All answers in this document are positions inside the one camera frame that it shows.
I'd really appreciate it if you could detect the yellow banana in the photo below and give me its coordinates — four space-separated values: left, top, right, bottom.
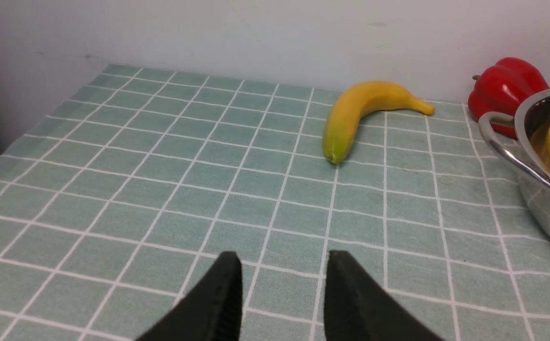
322 81 435 165

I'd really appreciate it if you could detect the green checkered tablecloth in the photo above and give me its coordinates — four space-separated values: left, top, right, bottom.
0 65 550 341

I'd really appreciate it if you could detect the stainless steel pot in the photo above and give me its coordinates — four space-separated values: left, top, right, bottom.
478 89 550 238

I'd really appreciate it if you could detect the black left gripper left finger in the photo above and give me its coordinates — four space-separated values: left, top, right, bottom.
137 251 243 341

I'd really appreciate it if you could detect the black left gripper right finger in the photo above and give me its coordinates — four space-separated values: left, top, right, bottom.
323 250 442 341

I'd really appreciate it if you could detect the red bell pepper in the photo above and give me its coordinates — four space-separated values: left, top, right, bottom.
467 57 550 122

